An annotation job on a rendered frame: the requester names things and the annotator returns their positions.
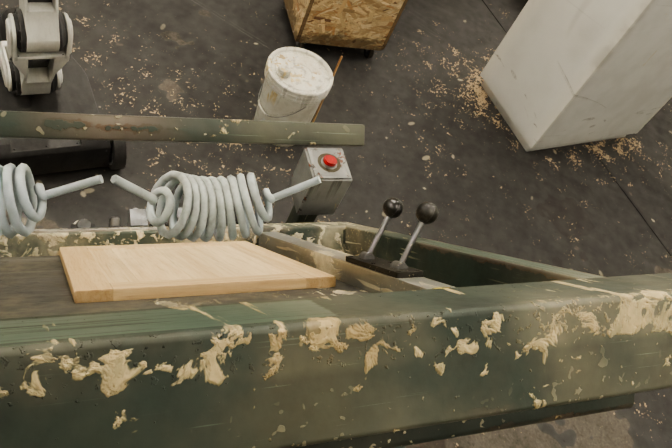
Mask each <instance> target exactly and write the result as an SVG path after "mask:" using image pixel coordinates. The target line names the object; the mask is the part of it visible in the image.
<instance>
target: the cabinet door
mask: <svg viewBox="0 0 672 448"><path fill-rule="evenodd" d="M59 255H60V259H61V262H62V265H63V268H64V271H65V274H66V277H67V281H68V284H69V287H70V290H71V293H72V296H73V299H74V302H75V304H76V303H92V302H108V301H123V300H139V299H155V298H171V297H186V296H202V295H218V294H233V293H249V292H265V291H281V290H296V289H312V288H328V287H335V286H336V277H335V276H333V275H330V274H328V273H325V272H323V271H320V270H318V269H315V268H313V267H310V266H308V265H305V264H303V263H300V262H298V261H295V260H293V259H290V258H288V257H285V256H282V255H280V254H277V253H275V252H272V251H270V250H267V249H265V248H262V247H260V246H257V245H255V244H252V243H250V242H247V241H225V242H195V243H165V244H135V245H104V246H74V247H60V248H59Z"/></svg>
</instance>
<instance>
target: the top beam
mask: <svg viewBox="0 0 672 448"><path fill-rule="evenodd" d="M671 387H672V273H658V274H644V275H629V276H615V277H600V278H586V279H571V280H557V281H542V282H528V283H513V284H499V285H484V286H470V287H455V288H441V289H426V290H412V291H397V292H383V293H368V294H354V295H339V296H325V297H310V298H296V299H281V300H267V301H252V302H238V303H223V304H209V305H194V306H180V307H165V308H151V309H136V310H122V311H107V312H93V313H78V314H64V315H49V316H35V317H20V318H6V319H0V448H294V447H301V446H307V445H313V444H320V443H326V442H332V441H338V440H345V439H351V438H357V437H364V436H370V435H376V434H382V433H389V432H395V431H401V430H408V429H414V428H420V427H426V426H433V425H439V424H445V423H452V422H458V421H464V420H470V419H477V418H483V417H489V416H495V415H502V414H508V413H514V412H521V411H527V410H533V409H539V408H546V407H552V406H558V405H565V404H571V403H577V402H583V401H590V400H596V399H602V398H609V397H615V396H621V395H627V394H634V393H640V392H646V391H653V390H659V389H665V388H671Z"/></svg>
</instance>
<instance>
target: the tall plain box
mask: <svg viewBox="0 0 672 448"><path fill-rule="evenodd" d="M480 75H481V76H482V78H483V79H484V82H483V83H482V85H481V86H482V87H483V89H484V90H485V92H486V93H487V94H488V96H489V97H490V99H491V100H492V102H493V103H494V105H495V106H496V108H497V109H498V111H499V112H500V114H501V115H502V117H503V118H504V120H505V121H506V122H507V124H508V125H509V127H510V128H511V130H512V131H513V133H514V134H515V136H516V137H517V139H518V140H519V142H520V143H521V145H522V146H523V148H524V149H525V150H526V152H527V151H534V150H541V149H547V148H554V147H561V146H568V145H574V144H581V143H588V142H595V141H601V140H608V139H615V138H621V137H625V136H626V135H628V134H634V133H635V134H636V133H638V132H639V131H640V130H641V129H642V128H643V127H644V125H645V124H646V123H647V122H648V121H649V120H650V119H651V118H652V117H653V116H654V115H655V114H656V113H657V112H658V111H659V110H660V109H661V108H662V107H663V106H664V105H665V104H666V103H667V102H668V100H669V99H670V98H671V97H672V0H528V2H527V3H526V5H525V6H524V8H523V9H522V11H521V12H520V14H519V16H518V17H517V19H516V20H515V22H514V23H513V25H512V26H511V28H510V29H509V31H508V32H507V34H506V36H505V37H504V39H503V40H502V42H501V43H500V45H499V46H498V48H497V49H496V51H495V52H494V54H493V55H492V57H491V59H490V60H489V62H488V63H487V65H486V66H485V68H484V69H483V71H482V72H481V74H480Z"/></svg>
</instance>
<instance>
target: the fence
mask: <svg viewBox="0 0 672 448"><path fill-rule="evenodd" d="M259 246H260V247H262V248H265V249H267V250H270V251H272V252H275V253H277V254H280V255H282V256H285V257H288V258H290V259H293V260H295V261H298V262H300V263H303V264H305V265H308V266H310V267H313V268H315V269H318V270H320V271H323V272H325V273H328V274H330V275H333V276H335V277H336V279H337V280H340V281H342V282H345V283H347V284H350V285H352V286H355V287H357V288H360V289H362V290H365V291H367V292H370V293H383V292H397V291H412V290H426V289H436V288H455V287H454V286H450V285H447V284H444V283H441V282H438V281H434V280H431V279H428V278H425V277H413V278H394V277H391V276H388V275H386V274H383V273H380V272H377V271H374V270H371V269H368V268H365V267H362V266H359V265H356V264H353V263H350V262H347V261H346V256H354V255H351V254H347V253H344V252H341V251H338V250H334V249H331V248H328V247H325V246H322V245H318V244H315V243H312V242H309V241H305V240H302V239H299V238H296V237H293V236H289V235H286V234H283V233H280V232H262V234H261V235H260V236H259Z"/></svg>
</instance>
